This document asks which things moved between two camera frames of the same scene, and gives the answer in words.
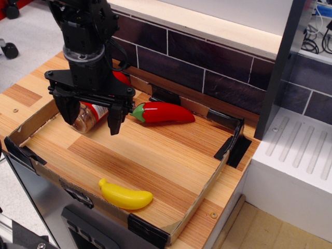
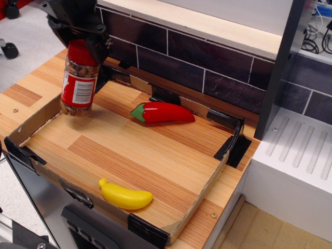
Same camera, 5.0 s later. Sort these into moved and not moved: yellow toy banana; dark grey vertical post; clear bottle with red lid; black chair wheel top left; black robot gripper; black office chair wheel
Moved: black robot gripper; clear bottle with red lid
Not moved: yellow toy banana; dark grey vertical post; black chair wheel top left; black office chair wheel
